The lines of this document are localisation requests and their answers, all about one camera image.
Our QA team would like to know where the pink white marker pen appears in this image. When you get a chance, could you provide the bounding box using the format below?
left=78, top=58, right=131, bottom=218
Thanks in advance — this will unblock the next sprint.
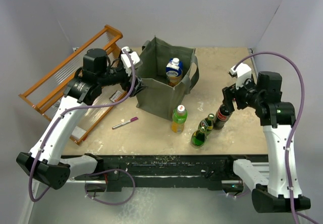
left=112, top=117, right=138, bottom=130

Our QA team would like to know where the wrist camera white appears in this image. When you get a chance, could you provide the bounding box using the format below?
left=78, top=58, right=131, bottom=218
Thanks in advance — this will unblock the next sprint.
left=121, top=46, right=142, bottom=76
left=229, top=63, right=252, bottom=90

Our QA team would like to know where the purple cable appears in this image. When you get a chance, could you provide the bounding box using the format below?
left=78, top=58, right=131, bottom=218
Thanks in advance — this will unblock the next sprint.
left=28, top=48, right=138, bottom=205
left=234, top=51, right=323, bottom=224

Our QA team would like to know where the green tea plastic bottle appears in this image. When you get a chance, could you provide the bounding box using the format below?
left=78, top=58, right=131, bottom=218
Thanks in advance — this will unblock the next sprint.
left=171, top=105, right=188, bottom=133

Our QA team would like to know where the cola glass bottle red cap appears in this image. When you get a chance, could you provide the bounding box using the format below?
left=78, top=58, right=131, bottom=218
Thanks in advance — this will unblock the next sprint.
left=213, top=104, right=231, bottom=130

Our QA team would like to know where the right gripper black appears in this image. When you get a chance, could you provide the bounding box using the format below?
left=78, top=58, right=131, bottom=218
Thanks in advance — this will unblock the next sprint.
left=223, top=74, right=263, bottom=113

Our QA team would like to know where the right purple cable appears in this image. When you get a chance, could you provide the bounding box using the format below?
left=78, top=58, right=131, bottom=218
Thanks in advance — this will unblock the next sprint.
left=234, top=51, right=323, bottom=224

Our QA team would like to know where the green canvas bag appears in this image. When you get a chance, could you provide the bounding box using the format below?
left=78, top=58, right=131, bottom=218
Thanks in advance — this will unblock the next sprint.
left=136, top=37, right=199, bottom=121

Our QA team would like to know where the orange wooden rack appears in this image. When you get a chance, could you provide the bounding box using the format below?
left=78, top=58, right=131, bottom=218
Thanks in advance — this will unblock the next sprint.
left=19, top=25, right=123, bottom=145

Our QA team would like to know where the green glass bottle rear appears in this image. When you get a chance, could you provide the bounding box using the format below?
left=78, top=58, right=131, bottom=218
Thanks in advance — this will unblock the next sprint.
left=198, top=114, right=215, bottom=136

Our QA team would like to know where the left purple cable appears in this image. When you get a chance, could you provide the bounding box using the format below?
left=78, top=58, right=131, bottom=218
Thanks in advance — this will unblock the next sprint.
left=28, top=48, right=138, bottom=205

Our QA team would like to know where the blue yellow juice carton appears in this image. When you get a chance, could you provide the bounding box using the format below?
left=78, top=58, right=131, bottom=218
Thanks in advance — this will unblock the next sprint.
left=166, top=58, right=183, bottom=87

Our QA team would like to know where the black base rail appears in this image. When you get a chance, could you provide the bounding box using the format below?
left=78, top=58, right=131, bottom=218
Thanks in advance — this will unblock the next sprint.
left=75, top=154, right=268, bottom=192

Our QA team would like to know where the green glass bottle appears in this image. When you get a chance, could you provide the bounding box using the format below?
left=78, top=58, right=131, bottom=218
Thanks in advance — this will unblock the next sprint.
left=198, top=114, right=215, bottom=136
left=190, top=126, right=207, bottom=147

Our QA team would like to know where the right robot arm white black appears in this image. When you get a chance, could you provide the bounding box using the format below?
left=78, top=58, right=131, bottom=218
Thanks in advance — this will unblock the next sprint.
left=222, top=70, right=311, bottom=213

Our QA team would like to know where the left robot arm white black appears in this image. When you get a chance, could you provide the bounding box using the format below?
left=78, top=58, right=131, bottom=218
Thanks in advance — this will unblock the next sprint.
left=16, top=47, right=142, bottom=190

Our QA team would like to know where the aluminium frame rail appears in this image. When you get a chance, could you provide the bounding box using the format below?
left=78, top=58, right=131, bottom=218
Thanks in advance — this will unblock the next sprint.
left=17, top=160, right=309, bottom=224

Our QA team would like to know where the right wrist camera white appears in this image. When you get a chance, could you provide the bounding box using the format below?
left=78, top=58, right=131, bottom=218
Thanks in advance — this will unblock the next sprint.
left=229, top=63, right=252, bottom=90

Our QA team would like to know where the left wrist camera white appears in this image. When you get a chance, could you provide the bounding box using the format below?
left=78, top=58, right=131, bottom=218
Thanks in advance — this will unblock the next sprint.
left=121, top=46, right=142, bottom=76

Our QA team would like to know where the green glass bottle front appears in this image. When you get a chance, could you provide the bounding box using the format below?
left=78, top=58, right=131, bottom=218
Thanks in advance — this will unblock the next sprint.
left=190, top=126, right=207, bottom=147

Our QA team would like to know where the small red white box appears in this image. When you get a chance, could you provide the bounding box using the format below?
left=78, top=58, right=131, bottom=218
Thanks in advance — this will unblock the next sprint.
left=109, top=90, right=123, bottom=102

